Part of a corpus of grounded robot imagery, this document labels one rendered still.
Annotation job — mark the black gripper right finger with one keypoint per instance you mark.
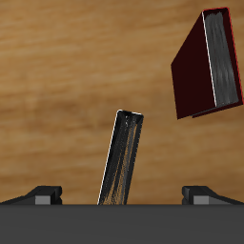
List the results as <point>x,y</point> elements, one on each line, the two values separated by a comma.
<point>198,194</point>

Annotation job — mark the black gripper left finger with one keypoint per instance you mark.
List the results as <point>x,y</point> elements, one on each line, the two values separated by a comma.
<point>44,194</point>

